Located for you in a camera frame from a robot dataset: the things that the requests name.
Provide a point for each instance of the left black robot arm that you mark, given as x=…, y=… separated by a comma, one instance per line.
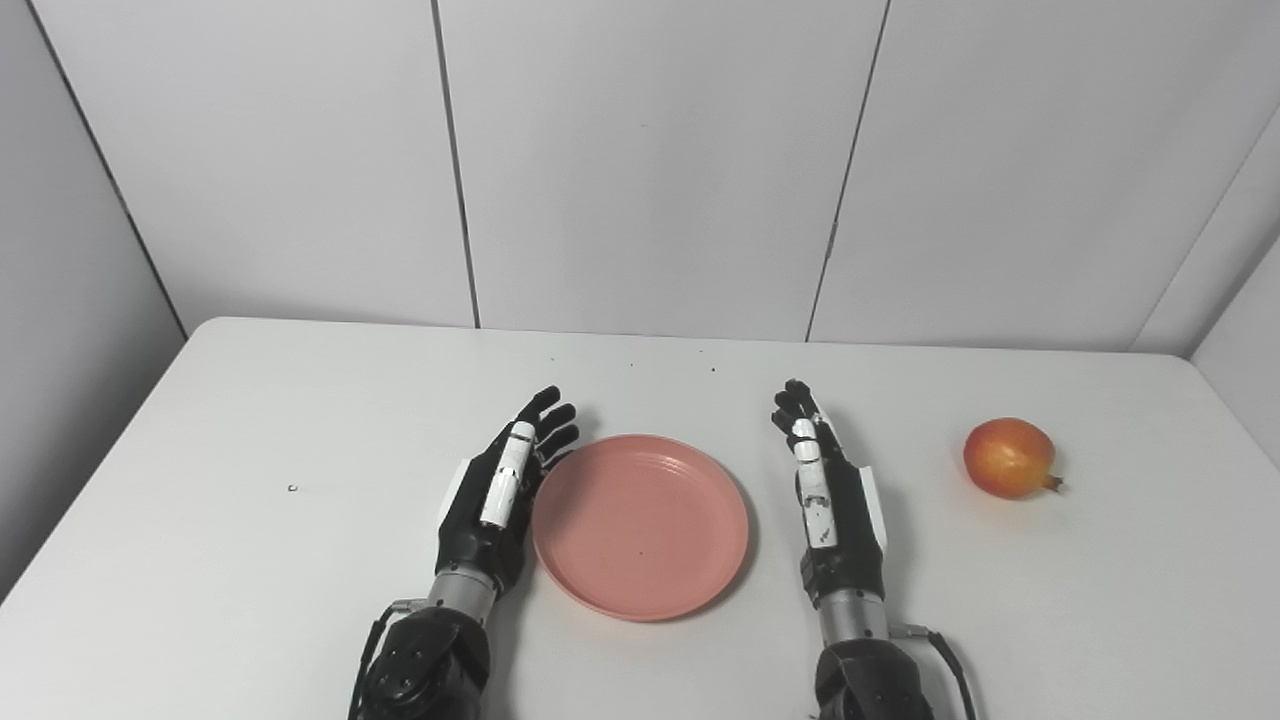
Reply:
x=430, y=665

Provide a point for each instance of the red yellow pomegranate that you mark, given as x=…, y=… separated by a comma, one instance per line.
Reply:
x=1008, y=458

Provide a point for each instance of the pink round plate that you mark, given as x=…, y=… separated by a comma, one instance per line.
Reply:
x=640, y=525

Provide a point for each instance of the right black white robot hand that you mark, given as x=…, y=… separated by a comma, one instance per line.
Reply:
x=850, y=560

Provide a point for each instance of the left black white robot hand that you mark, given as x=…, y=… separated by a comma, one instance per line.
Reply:
x=465, y=545

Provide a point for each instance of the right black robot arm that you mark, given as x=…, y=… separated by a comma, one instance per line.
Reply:
x=870, y=675

